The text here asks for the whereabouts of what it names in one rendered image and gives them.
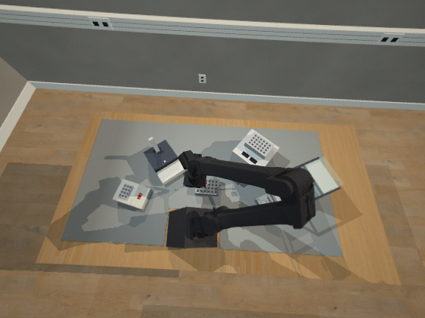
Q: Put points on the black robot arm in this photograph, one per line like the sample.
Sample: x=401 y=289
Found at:
x=287 y=183

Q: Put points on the grey tube rack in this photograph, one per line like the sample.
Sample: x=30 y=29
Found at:
x=211 y=189

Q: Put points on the grey bench mat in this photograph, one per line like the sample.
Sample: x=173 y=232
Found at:
x=118 y=153

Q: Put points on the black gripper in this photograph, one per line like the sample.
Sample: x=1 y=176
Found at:
x=197 y=184

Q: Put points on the white block with rows of holes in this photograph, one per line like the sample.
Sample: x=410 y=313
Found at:
x=137 y=196

